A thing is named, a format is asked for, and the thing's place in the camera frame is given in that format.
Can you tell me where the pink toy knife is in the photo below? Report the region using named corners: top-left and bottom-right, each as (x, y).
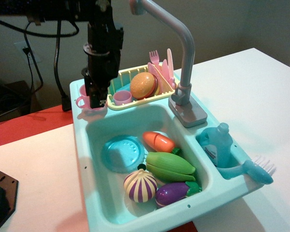
top-left (167, 48), bottom-right (174, 79)

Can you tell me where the striped toy onion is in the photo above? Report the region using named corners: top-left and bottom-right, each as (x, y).
top-left (123, 169), bottom-right (158, 203)

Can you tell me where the black braided cable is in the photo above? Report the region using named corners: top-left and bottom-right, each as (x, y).
top-left (0, 15), bottom-right (80, 112)

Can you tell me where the blue toy dish brush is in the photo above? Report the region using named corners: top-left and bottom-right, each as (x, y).
top-left (217, 156), bottom-right (276, 185)

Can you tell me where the pink toy plate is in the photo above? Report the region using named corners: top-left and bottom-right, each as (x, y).
top-left (147, 62), bottom-right (167, 87)

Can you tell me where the yellow dish rack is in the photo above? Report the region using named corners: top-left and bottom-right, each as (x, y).
top-left (107, 65), bottom-right (174, 110)

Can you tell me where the teal toy sink unit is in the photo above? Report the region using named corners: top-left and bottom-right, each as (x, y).
top-left (69, 68), bottom-right (261, 232)

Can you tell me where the red mat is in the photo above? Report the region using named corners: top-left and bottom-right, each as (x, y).
top-left (0, 106), bottom-right (73, 146)

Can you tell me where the pink toy cup with handle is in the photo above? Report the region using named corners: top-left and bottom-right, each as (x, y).
top-left (76, 85), bottom-right (107, 111)

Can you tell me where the blue toy detergent bottle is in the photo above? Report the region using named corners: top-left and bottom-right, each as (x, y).
top-left (197, 123), bottom-right (233, 168)

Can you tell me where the blue toy plate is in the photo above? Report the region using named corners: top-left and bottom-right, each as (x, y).
top-left (101, 135), bottom-right (145, 174)

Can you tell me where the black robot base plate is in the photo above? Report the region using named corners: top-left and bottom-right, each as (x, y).
top-left (0, 171), bottom-right (19, 228)

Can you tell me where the grey toy faucet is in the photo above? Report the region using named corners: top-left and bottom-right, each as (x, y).
top-left (129, 0), bottom-right (207, 128)

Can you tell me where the toy hamburger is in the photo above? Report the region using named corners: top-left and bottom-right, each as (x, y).
top-left (130, 72), bottom-right (160, 100)

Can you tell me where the green toy corn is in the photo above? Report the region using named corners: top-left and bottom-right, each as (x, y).
top-left (146, 152), bottom-right (196, 182)

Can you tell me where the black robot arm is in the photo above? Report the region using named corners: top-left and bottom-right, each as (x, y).
top-left (0, 0), bottom-right (124, 111)

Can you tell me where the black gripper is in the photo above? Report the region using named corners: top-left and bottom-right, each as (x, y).
top-left (81, 42), bottom-right (122, 108)

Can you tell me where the white wall outlet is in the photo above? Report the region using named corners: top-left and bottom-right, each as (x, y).
top-left (14, 41), bottom-right (41, 64)

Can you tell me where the orange toy carrot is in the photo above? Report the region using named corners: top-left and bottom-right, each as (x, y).
top-left (143, 131), bottom-right (181, 155)

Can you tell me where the purple toy eggplant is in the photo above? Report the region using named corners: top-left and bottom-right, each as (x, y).
top-left (155, 181), bottom-right (203, 208)

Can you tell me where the pink toy fork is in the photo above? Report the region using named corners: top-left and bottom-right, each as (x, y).
top-left (149, 50), bottom-right (160, 66)

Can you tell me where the black power cord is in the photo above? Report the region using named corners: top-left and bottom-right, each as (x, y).
top-left (23, 21), bottom-right (44, 102)

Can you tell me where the small purple toy cup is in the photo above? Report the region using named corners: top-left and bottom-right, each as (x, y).
top-left (113, 90), bottom-right (132, 106)

